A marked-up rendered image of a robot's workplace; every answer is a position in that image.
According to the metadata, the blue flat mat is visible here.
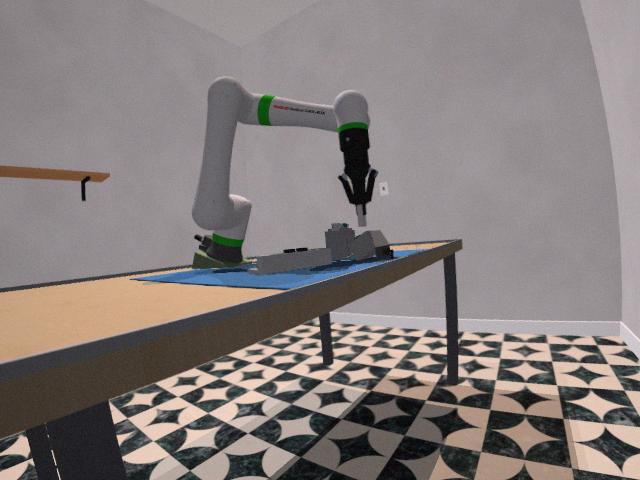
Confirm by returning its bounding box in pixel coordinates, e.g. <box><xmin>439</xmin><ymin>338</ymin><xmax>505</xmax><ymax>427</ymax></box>
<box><xmin>129</xmin><ymin>256</ymin><xmax>394</xmax><ymax>290</ymax></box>

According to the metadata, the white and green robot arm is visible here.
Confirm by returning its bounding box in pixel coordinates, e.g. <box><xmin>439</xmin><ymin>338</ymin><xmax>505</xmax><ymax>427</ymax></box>
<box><xmin>192</xmin><ymin>77</ymin><xmax>370</xmax><ymax>263</ymax></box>

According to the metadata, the dark table edge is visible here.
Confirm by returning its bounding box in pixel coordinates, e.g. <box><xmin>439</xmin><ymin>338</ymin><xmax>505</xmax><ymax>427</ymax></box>
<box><xmin>0</xmin><ymin>239</ymin><xmax>462</xmax><ymax>383</ymax></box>

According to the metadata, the white sloping button panel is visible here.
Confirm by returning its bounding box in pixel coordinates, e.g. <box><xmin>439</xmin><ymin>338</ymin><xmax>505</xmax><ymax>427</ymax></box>
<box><xmin>347</xmin><ymin>230</ymin><xmax>397</xmax><ymax>262</ymax></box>

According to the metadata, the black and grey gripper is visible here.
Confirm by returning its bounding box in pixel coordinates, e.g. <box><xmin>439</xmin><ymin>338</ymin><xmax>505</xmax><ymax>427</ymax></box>
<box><xmin>338</xmin><ymin>148</ymin><xmax>378</xmax><ymax>227</ymax></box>

